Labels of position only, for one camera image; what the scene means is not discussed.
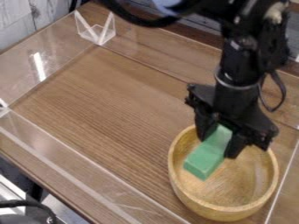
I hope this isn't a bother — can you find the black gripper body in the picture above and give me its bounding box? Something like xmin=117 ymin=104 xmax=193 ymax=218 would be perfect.
xmin=186 ymin=78 xmax=278 ymax=151

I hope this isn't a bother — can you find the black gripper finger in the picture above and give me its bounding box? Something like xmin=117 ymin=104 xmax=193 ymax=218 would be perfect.
xmin=196 ymin=107 xmax=218 ymax=141
xmin=225 ymin=133 xmax=249 ymax=159

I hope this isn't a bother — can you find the green rectangular block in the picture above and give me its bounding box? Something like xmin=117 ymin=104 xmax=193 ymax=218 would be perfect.
xmin=184 ymin=125 xmax=233 ymax=180

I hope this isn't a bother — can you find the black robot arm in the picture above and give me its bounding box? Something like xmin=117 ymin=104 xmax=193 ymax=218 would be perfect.
xmin=170 ymin=0 xmax=290 ymax=158

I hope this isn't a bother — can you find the brown wooden bowl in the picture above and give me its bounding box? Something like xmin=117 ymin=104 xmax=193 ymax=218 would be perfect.
xmin=169 ymin=126 xmax=280 ymax=222

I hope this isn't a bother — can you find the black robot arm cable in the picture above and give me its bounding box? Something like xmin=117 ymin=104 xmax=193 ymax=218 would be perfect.
xmin=257 ymin=69 xmax=289 ymax=113

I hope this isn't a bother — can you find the clear acrylic corner bracket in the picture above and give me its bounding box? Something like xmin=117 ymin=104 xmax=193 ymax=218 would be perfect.
xmin=74 ymin=11 xmax=117 ymax=46

